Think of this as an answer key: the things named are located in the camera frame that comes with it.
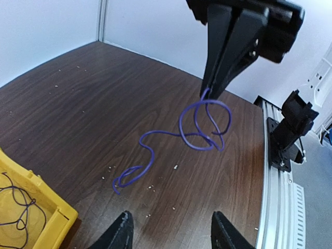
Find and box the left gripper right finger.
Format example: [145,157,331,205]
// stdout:
[211,211,255,249]

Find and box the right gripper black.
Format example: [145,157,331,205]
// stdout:
[187,1,305,100]

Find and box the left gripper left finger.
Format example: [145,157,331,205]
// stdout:
[89,211,134,249]

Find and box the yellow bin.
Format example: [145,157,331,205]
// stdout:
[1,152,78,248]

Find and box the purple cable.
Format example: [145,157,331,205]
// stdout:
[0,172,47,246]
[112,88,233,195]

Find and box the front aluminium rail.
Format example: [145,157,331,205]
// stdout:
[254,96,306,248]

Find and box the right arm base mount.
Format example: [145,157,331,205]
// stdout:
[267,90,319,172]

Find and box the right aluminium frame post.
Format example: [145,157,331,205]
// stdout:
[96,0,108,42]

